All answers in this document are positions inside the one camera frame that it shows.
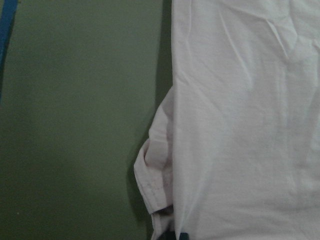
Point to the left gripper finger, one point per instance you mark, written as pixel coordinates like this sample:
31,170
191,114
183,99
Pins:
171,235

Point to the pink Snoopy t-shirt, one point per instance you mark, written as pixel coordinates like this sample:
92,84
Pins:
233,152

